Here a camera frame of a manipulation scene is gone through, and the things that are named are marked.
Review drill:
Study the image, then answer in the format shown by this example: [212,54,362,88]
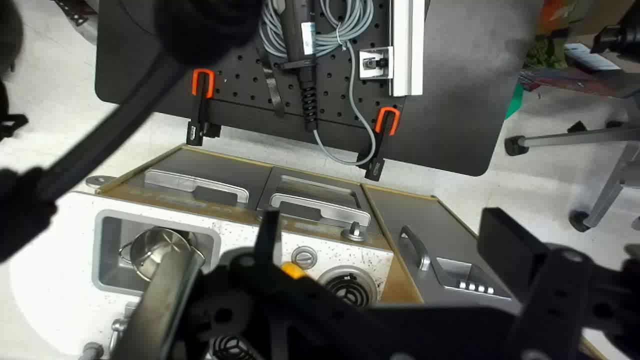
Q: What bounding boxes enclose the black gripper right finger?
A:
[477,205,556,312]

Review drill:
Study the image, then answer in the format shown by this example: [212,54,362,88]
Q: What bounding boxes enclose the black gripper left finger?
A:
[252,208,295,282]

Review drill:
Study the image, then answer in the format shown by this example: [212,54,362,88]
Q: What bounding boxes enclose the silver metal pot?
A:
[118,226,206,282]

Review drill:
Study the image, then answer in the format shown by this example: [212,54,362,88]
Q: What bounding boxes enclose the white speckled toy kitchen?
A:
[78,146,521,360]

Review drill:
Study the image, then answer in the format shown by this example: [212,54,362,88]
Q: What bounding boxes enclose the grey round stove knob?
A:
[290,245,319,270]

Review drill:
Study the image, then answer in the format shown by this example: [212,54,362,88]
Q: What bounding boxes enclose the grey protruding toy knob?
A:
[342,219,368,243]

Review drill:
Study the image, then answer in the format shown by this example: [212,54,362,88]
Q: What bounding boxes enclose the black coil toy burner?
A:
[207,331,262,360]
[319,263,381,310]

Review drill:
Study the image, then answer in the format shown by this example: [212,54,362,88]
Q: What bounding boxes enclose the grey office chair base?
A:
[504,92,640,236]

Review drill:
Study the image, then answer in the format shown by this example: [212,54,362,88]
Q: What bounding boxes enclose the black perforated board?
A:
[94,0,521,175]

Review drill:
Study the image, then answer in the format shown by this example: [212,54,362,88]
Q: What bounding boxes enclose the aluminium extrusion bar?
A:
[388,0,428,97]

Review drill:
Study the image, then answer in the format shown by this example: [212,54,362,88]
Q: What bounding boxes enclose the orange handled black clamp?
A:
[186,65,222,148]
[364,105,404,184]

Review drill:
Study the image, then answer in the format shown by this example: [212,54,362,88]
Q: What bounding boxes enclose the black cable sleeve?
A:
[0,0,264,263]

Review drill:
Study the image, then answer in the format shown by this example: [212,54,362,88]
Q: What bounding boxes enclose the black plug with cable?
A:
[275,0,322,131]

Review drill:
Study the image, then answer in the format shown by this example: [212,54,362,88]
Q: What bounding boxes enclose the silver corner bracket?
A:
[357,45,393,82]

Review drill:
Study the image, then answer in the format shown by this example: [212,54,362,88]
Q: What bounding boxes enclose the grey coiled cable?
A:
[255,0,378,167]

